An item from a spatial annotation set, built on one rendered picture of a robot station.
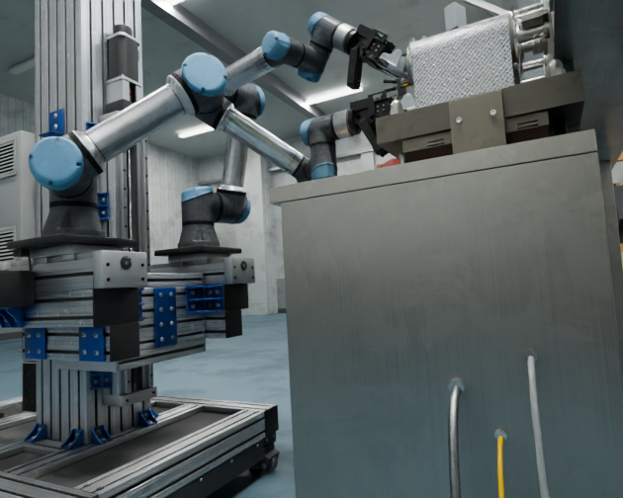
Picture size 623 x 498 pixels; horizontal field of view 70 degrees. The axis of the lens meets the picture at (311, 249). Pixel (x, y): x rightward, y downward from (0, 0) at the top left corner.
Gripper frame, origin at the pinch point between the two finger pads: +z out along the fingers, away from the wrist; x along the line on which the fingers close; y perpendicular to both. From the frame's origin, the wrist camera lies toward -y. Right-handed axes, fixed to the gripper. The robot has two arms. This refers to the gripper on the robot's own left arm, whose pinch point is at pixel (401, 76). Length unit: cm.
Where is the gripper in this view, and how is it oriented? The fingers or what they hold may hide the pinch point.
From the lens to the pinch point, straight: 135.6
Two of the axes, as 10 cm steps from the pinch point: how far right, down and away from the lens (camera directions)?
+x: 4.7, 0.4, 8.8
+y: 5.2, -8.2, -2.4
